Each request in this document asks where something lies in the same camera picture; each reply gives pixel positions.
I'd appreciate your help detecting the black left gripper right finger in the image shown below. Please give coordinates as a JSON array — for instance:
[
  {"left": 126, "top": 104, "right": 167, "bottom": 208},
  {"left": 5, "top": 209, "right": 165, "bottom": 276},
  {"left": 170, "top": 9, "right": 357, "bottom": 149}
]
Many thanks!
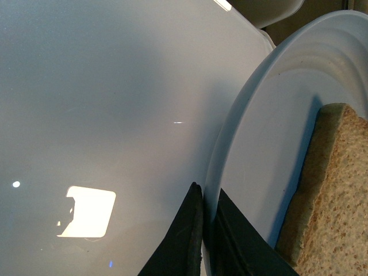
[{"left": 210, "top": 190, "right": 297, "bottom": 275}]

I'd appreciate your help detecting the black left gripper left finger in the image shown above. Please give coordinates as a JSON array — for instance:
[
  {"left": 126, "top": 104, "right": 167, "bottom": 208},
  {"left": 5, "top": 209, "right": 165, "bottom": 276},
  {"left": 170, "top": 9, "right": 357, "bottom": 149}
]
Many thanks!
[{"left": 139, "top": 182, "right": 204, "bottom": 275}]

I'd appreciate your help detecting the brown bread slice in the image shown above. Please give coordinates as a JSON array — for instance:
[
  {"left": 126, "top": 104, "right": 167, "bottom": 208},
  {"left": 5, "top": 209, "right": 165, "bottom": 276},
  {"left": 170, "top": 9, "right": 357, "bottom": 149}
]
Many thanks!
[{"left": 276, "top": 103, "right": 367, "bottom": 275}]

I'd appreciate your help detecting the beige chair left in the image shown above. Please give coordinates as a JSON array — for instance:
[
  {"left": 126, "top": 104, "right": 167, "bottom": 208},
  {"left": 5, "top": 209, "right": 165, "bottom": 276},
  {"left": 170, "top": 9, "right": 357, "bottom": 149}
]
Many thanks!
[{"left": 228, "top": 0, "right": 304, "bottom": 29}]

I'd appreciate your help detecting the light blue round plate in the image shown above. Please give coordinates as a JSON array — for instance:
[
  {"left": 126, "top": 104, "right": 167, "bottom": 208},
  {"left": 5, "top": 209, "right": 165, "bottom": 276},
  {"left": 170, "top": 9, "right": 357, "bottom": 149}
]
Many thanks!
[{"left": 204, "top": 10, "right": 367, "bottom": 275}]

